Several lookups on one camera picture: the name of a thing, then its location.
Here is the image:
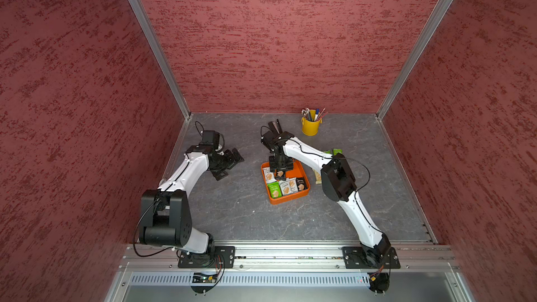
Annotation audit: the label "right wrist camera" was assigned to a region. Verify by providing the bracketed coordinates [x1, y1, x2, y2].
[261, 129, 281, 152]

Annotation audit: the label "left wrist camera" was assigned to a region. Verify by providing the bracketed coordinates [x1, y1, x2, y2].
[199, 130, 220, 152]

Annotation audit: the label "white cookie pack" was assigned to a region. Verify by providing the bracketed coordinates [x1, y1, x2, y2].
[262, 167, 277, 184]
[279, 178, 299, 196]

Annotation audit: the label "cream cookie pack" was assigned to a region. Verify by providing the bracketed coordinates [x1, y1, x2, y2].
[313, 170, 322, 185]

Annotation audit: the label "black cookie pack rear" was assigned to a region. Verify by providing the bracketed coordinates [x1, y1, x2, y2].
[274, 170, 287, 180]

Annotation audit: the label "green cookie pack bottom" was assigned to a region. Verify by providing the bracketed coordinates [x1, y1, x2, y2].
[267, 182, 282, 199]

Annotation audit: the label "pens in cup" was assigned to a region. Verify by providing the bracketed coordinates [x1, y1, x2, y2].
[302, 108, 326, 122]

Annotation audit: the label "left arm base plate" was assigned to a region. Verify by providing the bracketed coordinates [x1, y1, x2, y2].
[178, 246, 236, 269]

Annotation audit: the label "yellow pen cup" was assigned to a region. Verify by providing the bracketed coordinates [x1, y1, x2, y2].
[302, 117, 322, 136]

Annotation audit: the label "white cookie pack bottom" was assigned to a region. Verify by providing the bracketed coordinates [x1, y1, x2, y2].
[279, 178, 299, 196]

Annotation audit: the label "orange storage box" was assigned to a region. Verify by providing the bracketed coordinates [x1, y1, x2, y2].
[261, 160, 310, 205]

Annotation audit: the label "aluminium front rail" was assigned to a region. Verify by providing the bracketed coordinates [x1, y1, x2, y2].
[119, 241, 458, 273]

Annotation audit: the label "black cookie pack bottom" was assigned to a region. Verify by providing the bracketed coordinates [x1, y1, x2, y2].
[296, 178, 308, 192]

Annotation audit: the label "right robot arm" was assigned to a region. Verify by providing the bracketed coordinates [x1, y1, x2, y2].
[261, 131, 392, 268]

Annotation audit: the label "black cookie pack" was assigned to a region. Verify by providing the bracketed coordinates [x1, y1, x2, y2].
[296, 178, 308, 192]
[274, 170, 287, 180]

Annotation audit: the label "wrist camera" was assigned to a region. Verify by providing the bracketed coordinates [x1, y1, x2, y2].
[199, 130, 220, 152]
[261, 129, 281, 152]

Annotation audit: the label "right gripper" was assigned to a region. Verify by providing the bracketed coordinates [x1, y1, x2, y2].
[268, 154, 294, 173]

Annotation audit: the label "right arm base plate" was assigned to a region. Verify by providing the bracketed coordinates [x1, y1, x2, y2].
[342, 247, 401, 271]

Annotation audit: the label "white cookie pack top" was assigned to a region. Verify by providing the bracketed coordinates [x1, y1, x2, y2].
[262, 167, 277, 184]

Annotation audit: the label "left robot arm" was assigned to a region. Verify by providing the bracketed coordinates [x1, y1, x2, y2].
[134, 145, 244, 254]

